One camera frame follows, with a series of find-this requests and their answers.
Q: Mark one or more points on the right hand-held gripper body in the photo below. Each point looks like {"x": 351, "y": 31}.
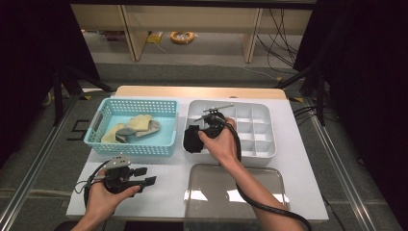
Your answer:
{"x": 213, "y": 126}

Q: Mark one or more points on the black metal stand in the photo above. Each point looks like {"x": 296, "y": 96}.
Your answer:
{"x": 320, "y": 96}
{"x": 58, "y": 96}

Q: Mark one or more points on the person's left hand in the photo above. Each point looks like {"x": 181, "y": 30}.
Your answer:
{"x": 102, "y": 202}

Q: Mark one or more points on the clear plastic lid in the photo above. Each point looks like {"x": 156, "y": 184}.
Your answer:
{"x": 208, "y": 186}

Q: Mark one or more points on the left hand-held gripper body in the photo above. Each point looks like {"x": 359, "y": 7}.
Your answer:
{"x": 118, "y": 178}

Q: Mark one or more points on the light blue perforated basket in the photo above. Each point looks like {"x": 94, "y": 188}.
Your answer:
{"x": 160, "y": 138}

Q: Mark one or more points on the black curtain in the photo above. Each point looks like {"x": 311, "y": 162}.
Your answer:
{"x": 369, "y": 96}
{"x": 32, "y": 48}

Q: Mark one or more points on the aluminium floor rail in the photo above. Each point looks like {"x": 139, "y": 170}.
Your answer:
{"x": 38, "y": 157}
{"x": 340, "y": 166}

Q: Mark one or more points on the white divided storage box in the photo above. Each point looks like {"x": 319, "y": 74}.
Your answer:
{"x": 256, "y": 128}

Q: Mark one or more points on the black sock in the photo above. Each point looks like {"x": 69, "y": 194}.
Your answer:
{"x": 192, "y": 141}

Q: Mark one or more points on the person's right hand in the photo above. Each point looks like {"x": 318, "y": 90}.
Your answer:
{"x": 224, "y": 147}

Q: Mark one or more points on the yellow and black tape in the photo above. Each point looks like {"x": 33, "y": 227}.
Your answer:
{"x": 85, "y": 97}
{"x": 296, "y": 99}

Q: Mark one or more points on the beige wooden furniture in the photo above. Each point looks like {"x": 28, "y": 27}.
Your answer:
{"x": 192, "y": 19}

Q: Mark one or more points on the yellow sock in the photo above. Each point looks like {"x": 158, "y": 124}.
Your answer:
{"x": 139, "y": 122}
{"x": 110, "y": 136}

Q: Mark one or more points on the yellow packet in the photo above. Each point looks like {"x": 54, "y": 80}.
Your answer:
{"x": 155, "y": 37}

